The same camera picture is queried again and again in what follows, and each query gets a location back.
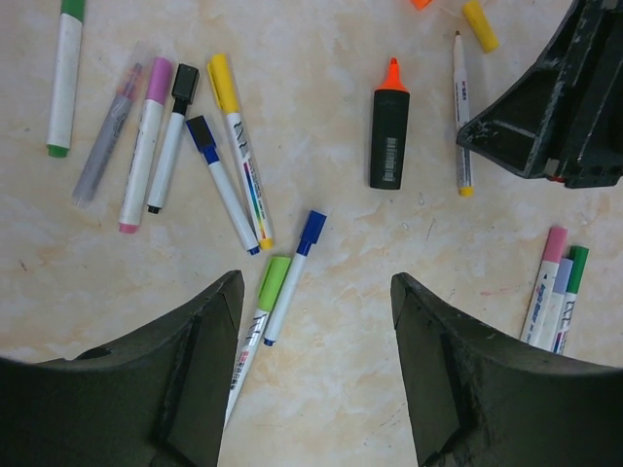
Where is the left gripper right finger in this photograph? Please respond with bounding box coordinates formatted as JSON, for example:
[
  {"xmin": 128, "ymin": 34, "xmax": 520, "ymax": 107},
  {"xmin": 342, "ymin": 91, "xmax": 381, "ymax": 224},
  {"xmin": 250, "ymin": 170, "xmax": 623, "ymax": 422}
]
[{"xmin": 391, "ymin": 272, "xmax": 622, "ymax": 466}]

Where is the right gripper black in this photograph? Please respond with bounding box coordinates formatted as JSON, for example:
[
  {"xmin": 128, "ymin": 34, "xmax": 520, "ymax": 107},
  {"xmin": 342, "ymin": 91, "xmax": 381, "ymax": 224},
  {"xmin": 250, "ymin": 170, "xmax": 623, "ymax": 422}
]
[{"xmin": 457, "ymin": 1, "xmax": 622, "ymax": 189}]

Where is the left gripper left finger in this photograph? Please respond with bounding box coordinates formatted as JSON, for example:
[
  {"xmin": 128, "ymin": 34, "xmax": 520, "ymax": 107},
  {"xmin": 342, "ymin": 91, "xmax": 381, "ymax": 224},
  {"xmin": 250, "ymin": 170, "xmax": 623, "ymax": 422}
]
[{"xmin": 1, "ymin": 270, "xmax": 244, "ymax": 466}]

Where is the yellow marker pen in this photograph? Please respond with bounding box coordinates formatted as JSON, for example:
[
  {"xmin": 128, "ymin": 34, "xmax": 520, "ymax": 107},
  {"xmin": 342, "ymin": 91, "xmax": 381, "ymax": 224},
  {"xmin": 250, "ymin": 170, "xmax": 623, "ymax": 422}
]
[{"xmin": 453, "ymin": 31, "xmax": 474, "ymax": 198}]

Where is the yellow marker cap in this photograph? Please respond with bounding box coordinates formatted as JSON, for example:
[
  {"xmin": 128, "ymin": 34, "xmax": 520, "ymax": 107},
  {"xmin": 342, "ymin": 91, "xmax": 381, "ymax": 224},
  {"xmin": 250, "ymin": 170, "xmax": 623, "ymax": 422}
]
[{"xmin": 462, "ymin": 0, "xmax": 499, "ymax": 54}]

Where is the black orange highlighter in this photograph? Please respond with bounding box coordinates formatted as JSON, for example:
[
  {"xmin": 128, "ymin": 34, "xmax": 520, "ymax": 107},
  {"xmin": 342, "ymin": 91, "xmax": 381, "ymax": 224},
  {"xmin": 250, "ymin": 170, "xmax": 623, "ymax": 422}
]
[{"xmin": 369, "ymin": 56, "xmax": 410, "ymax": 190}]

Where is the orange highlighter cap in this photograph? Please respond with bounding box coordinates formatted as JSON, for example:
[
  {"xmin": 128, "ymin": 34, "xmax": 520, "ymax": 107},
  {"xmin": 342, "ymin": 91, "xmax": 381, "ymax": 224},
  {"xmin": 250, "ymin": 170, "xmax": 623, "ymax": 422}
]
[{"xmin": 411, "ymin": 0, "xmax": 431, "ymax": 11}]

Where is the lime cap white marker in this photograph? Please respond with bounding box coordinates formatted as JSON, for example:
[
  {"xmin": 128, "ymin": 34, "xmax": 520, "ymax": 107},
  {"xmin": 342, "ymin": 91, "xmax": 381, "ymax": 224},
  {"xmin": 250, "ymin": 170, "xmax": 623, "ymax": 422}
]
[{"xmin": 224, "ymin": 256, "xmax": 291, "ymax": 425}]

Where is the grey transparent pen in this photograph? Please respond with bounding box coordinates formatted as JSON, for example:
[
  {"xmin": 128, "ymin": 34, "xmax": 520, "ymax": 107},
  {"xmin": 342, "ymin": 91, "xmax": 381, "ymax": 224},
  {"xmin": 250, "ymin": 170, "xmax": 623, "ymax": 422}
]
[{"xmin": 72, "ymin": 42, "xmax": 154, "ymax": 208}]

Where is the pink cap paint marker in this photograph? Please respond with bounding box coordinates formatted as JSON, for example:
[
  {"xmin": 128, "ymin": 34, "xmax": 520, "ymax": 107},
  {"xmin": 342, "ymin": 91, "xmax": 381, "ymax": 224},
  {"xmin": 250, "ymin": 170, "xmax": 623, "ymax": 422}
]
[{"xmin": 520, "ymin": 226, "xmax": 568, "ymax": 346}]

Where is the lilac cap paint marker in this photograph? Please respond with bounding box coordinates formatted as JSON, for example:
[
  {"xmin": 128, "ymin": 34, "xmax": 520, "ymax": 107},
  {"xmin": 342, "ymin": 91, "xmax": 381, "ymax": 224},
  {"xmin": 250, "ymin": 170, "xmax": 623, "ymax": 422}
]
[{"xmin": 537, "ymin": 258, "xmax": 573, "ymax": 351}]

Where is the dark green cap marker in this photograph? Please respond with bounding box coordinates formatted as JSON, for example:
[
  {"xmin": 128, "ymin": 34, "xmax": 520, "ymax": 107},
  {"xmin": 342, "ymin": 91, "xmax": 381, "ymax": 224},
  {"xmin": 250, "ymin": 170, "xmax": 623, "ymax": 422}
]
[{"xmin": 552, "ymin": 245, "xmax": 589, "ymax": 355}]

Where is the pink cap white marker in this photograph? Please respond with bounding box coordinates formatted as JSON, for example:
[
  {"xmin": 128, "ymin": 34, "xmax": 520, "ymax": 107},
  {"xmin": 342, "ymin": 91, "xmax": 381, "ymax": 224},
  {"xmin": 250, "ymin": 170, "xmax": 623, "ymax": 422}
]
[{"xmin": 119, "ymin": 56, "xmax": 172, "ymax": 234}]

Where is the blue cap white marker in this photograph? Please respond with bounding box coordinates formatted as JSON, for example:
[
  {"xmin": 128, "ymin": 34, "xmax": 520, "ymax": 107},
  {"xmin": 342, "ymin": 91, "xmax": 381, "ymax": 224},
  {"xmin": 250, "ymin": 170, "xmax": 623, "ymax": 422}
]
[{"xmin": 264, "ymin": 210, "xmax": 327, "ymax": 346}]

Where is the small blue cap marker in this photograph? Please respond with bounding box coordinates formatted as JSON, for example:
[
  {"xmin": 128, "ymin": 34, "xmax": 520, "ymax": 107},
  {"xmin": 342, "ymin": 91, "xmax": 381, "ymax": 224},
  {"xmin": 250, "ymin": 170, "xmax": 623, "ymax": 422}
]
[{"xmin": 186, "ymin": 116, "xmax": 260, "ymax": 256}]

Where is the yellow cap paint marker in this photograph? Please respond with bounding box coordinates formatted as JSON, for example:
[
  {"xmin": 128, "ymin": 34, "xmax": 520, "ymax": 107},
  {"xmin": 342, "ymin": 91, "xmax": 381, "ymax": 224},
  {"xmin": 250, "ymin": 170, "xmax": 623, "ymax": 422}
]
[{"xmin": 206, "ymin": 54, "xmax": 274, "ymax": 250}]

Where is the black cap white marker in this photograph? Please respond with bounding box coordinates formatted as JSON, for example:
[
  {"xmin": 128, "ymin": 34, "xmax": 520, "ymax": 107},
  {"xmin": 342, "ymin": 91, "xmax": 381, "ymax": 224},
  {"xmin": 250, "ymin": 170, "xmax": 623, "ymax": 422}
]
[{"xmin": 147, "ymin": 63, "xmax": 200, "ymax": 214}]

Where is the green cap white marker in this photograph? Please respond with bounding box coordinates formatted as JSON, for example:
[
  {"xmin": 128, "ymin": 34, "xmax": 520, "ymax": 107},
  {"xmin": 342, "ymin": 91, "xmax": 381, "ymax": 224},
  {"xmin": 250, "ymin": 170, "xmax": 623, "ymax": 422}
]
[{"xmin": 47, "ymin": 0, "xmax": 87, "ymax": 158}]

